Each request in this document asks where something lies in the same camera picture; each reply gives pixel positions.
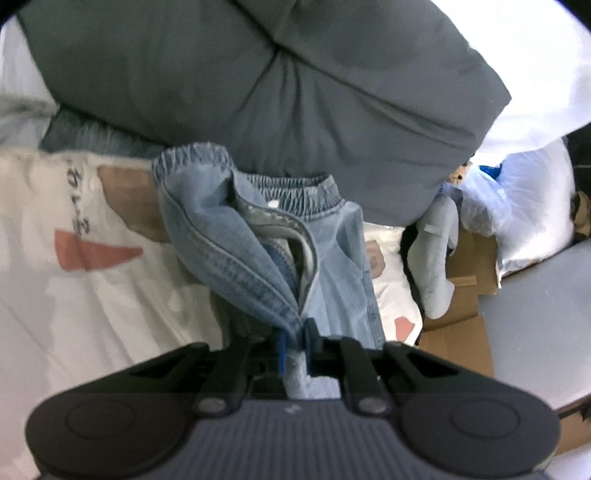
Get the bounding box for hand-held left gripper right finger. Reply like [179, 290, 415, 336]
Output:
[304, 319, 481, 416]

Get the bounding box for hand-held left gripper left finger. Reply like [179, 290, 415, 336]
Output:
[115, 333, 285, 416]

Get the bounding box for light blue jeans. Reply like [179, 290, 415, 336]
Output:
[152, 143, 386, 400]

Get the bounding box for brown cardboard box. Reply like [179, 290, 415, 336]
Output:
[418, 228, 591, 457]

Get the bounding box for grey neck pillow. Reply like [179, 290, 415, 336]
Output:
[406, 194, 460, 319]

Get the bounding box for bear printed blanket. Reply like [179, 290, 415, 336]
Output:
[0, 148, 423, 462]

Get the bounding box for clear plastic bag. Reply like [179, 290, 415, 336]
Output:
[462, 164, 513, 232]

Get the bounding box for teddy bear toy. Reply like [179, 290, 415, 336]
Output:
[445, 159, 474, 190]

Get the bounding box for large grey wrapped block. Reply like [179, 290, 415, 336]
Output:
[478, 240, 591, 416]

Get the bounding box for white plastic bag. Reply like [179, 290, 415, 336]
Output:
[496, 138, 578, 278]

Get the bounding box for dark grey-green garment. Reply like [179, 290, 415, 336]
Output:
[16, 0, 513, 227]

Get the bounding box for white curtain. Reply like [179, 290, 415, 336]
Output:
[429, 0, 591, 153]

